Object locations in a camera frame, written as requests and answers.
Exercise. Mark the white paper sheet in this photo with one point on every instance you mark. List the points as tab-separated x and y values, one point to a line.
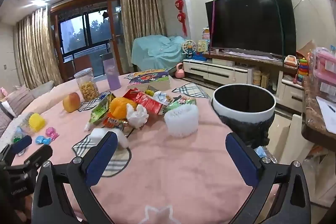
326	115

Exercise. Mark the blue candy wrapper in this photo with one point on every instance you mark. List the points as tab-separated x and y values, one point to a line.
42	140

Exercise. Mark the red yellow apple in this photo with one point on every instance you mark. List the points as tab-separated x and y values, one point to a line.
71	102

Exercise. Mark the yellow packet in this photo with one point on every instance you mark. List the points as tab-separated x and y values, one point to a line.
149	92

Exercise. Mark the white tissue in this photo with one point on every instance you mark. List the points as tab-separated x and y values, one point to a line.
136	115

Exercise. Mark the yellow stacked containers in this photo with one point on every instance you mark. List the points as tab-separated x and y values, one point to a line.
256	78

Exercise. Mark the brown marble counter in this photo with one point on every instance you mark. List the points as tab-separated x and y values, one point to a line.
313	119

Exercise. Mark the toy ferris wheel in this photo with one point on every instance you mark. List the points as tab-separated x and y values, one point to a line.
187	48

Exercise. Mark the yellow fluffy ball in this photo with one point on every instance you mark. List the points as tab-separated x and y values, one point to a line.
119	106

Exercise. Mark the pink white toy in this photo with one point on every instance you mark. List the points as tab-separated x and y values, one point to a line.
205	33

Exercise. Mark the green blue wrapper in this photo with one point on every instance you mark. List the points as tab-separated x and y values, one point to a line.
17	134

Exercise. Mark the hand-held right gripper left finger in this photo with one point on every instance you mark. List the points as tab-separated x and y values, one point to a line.
101	158

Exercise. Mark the red snack packet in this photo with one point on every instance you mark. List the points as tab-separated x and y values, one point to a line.
145	101

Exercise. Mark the pink plastic storage box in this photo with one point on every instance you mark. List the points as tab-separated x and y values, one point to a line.
324	60
325	86

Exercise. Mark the white bin with black bag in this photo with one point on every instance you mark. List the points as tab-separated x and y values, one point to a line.
244	115

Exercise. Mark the pink cushion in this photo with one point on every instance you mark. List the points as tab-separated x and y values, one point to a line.
18	102

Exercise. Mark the red orange snack wrapper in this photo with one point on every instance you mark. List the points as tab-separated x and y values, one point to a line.
113	123

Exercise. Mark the white foam fruit net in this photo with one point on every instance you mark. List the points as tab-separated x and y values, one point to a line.
181	119
105	133

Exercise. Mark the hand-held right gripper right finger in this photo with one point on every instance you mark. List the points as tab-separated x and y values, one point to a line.
242	161

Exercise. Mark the yellow spiky ball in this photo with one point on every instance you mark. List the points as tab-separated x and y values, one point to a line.
36	121

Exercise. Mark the colourful printed cardboard box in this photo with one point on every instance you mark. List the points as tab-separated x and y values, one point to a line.
151	78

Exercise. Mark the yellow green activity toy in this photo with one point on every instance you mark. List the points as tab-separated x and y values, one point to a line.
203	45

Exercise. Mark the pink blanket with plaid patches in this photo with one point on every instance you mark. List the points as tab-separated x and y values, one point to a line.
170	174

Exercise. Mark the white chair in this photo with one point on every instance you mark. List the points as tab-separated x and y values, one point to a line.
296	125

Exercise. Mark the light blue plastic wrapper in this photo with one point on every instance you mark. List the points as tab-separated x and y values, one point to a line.
260	153

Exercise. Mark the pink candy wrapper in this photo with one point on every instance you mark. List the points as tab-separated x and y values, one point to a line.
52	132

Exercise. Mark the purple drink bottle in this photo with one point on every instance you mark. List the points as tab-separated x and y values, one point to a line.
112	71

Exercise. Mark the black flat screen television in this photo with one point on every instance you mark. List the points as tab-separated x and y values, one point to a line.
249	24

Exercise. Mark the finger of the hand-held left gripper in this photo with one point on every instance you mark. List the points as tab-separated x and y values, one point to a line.
22	143
36	154

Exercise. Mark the brown cardboard piece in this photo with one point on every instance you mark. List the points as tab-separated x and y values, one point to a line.
305	48

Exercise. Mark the green pink printed packet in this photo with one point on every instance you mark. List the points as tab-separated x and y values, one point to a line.
183	102

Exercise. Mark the white television cabinet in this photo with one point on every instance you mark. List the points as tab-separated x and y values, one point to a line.
223	69

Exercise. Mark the beige patterned curtain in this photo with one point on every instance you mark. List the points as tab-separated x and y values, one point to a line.
141	14
34	48

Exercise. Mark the green snack packet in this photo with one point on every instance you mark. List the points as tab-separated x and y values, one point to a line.
101	109

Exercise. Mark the pink kettlebell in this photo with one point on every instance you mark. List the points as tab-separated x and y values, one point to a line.
179	72

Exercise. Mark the ceiling spotlight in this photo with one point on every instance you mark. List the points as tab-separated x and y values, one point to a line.
38	2

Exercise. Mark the wooden toy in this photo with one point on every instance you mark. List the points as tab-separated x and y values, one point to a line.
265	79

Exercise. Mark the clear jar of snack balls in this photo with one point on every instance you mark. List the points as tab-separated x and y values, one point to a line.
86	86

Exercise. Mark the wooden framed glass door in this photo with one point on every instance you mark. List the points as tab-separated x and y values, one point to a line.
86	29

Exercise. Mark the teal cloth covered armchair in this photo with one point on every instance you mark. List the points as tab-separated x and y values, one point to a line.
155	50

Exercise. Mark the dark pen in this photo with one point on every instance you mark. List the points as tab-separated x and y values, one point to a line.
332	108

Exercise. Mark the white blue snack packet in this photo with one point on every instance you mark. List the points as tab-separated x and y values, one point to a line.
162	97

